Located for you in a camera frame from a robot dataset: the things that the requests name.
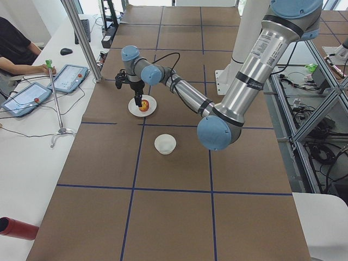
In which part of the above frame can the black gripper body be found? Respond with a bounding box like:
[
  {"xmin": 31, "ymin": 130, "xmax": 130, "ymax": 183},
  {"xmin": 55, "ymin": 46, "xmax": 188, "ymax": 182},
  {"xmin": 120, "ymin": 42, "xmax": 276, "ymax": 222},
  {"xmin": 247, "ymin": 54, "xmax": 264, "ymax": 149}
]
[{"xmin": 130, "ymin": 80, "xmax": 145, "ymax": 95}]

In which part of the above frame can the red yellow apple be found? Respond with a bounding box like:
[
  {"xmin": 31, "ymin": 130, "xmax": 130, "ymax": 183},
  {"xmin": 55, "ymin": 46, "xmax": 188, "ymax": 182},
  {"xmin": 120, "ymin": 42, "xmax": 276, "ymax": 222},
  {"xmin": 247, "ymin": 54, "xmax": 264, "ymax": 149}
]
[{"xmin": 139, "ymin": 100, "xmax": 150, "ymax": 112}]

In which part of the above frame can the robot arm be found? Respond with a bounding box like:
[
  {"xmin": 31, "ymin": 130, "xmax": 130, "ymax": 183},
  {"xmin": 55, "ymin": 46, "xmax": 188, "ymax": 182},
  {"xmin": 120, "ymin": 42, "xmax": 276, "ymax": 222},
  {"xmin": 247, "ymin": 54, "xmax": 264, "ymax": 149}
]
[{"xmin": 115, "ymin": 1, "xmax": 322, "ymax": 151}]

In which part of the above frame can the white plate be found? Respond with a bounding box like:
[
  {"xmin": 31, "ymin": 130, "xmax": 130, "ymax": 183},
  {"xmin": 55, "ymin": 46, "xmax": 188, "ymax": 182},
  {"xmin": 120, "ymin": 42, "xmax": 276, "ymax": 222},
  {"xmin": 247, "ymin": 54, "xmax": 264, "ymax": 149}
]
[{"xmin": 128, "ymin": 95, "xmax": 157, "ymax": 117}]

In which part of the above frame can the white bowl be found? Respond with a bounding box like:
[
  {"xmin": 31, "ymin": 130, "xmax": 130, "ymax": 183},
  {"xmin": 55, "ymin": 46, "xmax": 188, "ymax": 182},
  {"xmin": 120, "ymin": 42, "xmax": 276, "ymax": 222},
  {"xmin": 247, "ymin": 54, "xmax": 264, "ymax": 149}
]
[{"xmin": 154, "ymin": 134, "xmax": 177, "ymax": 155}]

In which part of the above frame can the far blue teach pendant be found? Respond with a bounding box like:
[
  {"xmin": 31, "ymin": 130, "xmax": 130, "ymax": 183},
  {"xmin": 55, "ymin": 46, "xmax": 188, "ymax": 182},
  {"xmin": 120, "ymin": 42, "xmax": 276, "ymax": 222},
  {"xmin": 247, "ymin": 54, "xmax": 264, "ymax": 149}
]
[{"xmin": 53, "ymin": 64, "xmax": 88, "ymax": 93}]

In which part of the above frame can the blue teach pendant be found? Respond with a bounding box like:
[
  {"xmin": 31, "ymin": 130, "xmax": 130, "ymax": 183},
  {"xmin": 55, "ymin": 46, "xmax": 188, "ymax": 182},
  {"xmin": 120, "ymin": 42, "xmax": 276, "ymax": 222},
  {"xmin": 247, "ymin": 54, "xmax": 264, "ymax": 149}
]
[
  {"xmin": 53, "ymin": 64, "xmax": 88, "ymax": 93},
  {"xmin": 1, "ymin": 82, "xmax": 52, "ymax": 117}
]

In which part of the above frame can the black computer mouse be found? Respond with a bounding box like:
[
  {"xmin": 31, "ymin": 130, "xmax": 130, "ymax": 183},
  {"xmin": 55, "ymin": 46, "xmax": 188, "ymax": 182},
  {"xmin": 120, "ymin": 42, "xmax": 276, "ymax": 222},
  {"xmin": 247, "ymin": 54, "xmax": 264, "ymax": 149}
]
[{"xmin": 60, "ymin": 48, "xmax": 73, "ymax": 56}]

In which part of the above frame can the black keyboard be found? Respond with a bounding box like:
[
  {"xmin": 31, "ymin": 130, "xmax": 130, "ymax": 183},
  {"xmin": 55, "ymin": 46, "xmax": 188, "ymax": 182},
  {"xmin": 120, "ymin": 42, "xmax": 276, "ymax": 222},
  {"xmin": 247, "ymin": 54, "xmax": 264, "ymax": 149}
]
[{"xmin": 74, "ymin": 19, "xmax": 91, "ymax": 45}]

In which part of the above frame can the green tipped metal grabber stick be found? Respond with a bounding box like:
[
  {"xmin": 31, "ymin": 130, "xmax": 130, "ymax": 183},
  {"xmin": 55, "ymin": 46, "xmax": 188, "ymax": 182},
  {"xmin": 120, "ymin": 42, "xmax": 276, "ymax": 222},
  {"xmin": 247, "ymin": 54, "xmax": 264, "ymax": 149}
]
[{"xmin": 45, "ymin": 60, "xmax": 76, "ymax": 148}]

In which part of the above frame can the near blue teach pendant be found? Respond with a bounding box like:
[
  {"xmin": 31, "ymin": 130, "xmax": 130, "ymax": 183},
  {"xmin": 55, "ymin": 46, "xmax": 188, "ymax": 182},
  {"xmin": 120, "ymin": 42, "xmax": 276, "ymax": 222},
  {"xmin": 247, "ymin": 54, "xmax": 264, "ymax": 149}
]
[{"xmin": 1, "ymin": 82, "xmax": 52, "ymax": 117}]

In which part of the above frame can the seated person in black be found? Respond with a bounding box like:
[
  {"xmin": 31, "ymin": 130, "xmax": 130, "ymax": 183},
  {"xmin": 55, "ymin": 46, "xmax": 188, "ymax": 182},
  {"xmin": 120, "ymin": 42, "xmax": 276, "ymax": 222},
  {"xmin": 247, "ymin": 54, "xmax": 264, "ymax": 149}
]
[{"xmin": 1, "ymin": 17, "xmax": 49, "ymax": 76}]

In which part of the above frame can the red cylinder bottle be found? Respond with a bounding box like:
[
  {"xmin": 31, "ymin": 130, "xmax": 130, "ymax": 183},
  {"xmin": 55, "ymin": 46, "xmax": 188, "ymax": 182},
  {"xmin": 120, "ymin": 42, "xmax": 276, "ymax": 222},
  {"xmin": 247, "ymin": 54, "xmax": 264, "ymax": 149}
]
[{"xmin": 1, "ymin": 217, "xmax": 39, "ymax": 240}]

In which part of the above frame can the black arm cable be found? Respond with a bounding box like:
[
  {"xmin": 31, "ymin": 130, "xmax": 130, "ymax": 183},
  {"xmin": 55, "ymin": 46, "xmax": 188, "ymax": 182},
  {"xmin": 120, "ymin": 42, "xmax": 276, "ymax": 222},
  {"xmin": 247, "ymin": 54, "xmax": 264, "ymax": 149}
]
[{"xmin": 153, "ymin": 52, "xmax": 215, "ymax": 115}]

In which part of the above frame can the aluminium frame post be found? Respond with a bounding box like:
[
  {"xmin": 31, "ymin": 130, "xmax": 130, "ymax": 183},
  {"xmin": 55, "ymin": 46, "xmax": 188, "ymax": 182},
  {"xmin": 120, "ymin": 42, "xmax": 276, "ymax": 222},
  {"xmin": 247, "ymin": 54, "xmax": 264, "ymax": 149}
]
[{"xmin": 61, "ymin": 0, "xmax": 102, "ymax": 83}]

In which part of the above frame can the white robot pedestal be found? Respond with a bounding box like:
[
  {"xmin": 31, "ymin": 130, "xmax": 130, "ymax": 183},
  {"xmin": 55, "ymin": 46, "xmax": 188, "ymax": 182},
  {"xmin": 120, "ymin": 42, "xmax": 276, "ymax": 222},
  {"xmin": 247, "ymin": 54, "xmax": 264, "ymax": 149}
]
[{"xmin": 215, "ymin": 0, "xmax": 270, "ymax": 95}]

